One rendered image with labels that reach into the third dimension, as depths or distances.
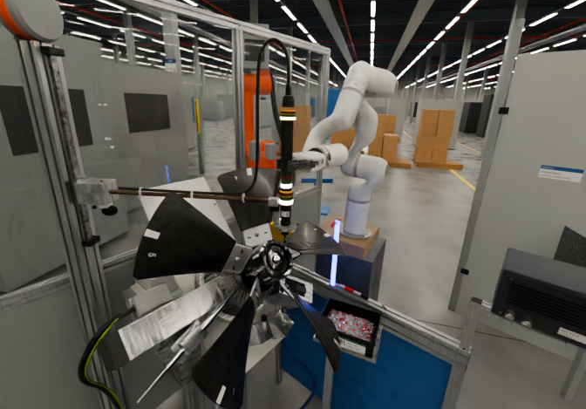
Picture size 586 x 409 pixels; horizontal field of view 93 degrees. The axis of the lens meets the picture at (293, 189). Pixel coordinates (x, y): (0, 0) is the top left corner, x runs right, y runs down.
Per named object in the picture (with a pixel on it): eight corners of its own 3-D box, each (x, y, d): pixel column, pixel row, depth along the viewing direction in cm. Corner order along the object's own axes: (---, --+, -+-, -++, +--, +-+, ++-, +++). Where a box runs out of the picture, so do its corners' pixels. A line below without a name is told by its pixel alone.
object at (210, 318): (240, 289, 87) (139, 405, 60) (235, 283, 87) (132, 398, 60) (243, 287, 85) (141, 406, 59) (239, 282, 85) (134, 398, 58)
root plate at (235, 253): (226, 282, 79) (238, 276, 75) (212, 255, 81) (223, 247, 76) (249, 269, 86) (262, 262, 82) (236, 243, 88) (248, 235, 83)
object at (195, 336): (186, 356, 70) (176, 344, 69) (204, 335, 74) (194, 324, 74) (190, 355, 68) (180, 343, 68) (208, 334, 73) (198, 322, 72)
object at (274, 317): (272, 340, 99) (259, 325, 99) (280, 325, 104) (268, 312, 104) (286, 337, 94) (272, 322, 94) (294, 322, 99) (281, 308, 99)
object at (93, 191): (74, 206, 90) (69, 180, 87) (91, 199, 97) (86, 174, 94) (105, 207, 89) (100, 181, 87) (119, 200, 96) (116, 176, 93)
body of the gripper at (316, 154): (329, 171, 95) (310, 176, 86) (304, 167, 101) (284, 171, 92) (330, 149, 93) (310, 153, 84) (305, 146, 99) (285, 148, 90)
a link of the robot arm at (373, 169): (351, 194, 156) (357, 152, 148) (384, 201, 147) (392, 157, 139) (343, 200, 146) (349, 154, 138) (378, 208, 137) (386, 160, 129)
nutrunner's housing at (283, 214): (278, 236, 89) (281, 84, 76) (280, 231, 93) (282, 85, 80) (290, 237, 89) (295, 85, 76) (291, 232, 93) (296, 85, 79)
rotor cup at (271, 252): (248, 302, 83) (273, 292, 75) (227, 258, 86) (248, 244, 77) (281, 280, 94) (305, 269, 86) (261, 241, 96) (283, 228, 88)
